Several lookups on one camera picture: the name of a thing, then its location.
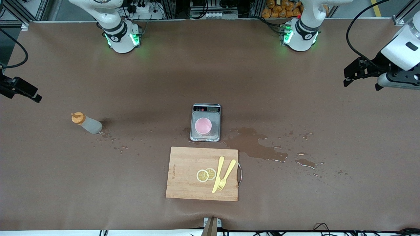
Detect silver digital kitchen scale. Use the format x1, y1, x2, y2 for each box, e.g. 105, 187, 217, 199
190, 103, 222, 142

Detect wooden cutting board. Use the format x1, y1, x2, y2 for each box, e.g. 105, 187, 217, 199
166, 146, 242, 202

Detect squeeze bottle with orange cap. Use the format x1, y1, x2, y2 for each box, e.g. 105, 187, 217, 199
71, 112, 103, 135

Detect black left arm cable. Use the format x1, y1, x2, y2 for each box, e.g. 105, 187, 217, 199
347, 0, 391, 68

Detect large spilled liquid puddle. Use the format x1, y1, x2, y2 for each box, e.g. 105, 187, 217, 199
225, 127, 289, 163

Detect metal table edge clamp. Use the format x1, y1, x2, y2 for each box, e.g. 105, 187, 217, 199
203, 217, 222, 236

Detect yellow plastic knife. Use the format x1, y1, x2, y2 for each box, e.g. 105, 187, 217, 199
212, 156, 225, 194

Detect yellow plastic fork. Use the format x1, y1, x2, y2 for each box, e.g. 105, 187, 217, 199
218, 159, 237, 191

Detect black floor cables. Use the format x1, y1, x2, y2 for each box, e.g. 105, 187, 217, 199
312, 223, 420, 236

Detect brown table cover mat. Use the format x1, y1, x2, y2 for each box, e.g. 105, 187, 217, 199
0, 18, 420, 231

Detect pink plastic cup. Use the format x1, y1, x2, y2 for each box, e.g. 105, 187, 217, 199
195, 117, 212, 136

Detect orange snack bags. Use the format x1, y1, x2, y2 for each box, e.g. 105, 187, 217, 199
262, 0, 304, 18

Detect small spilled liquid puddle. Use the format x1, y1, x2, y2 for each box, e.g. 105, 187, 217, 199
295, 159, 317, 169

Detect white power strip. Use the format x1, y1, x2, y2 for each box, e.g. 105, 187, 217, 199
126, 3, 164, 19

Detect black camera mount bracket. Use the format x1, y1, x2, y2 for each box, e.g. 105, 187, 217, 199
382, 59, 420, 82

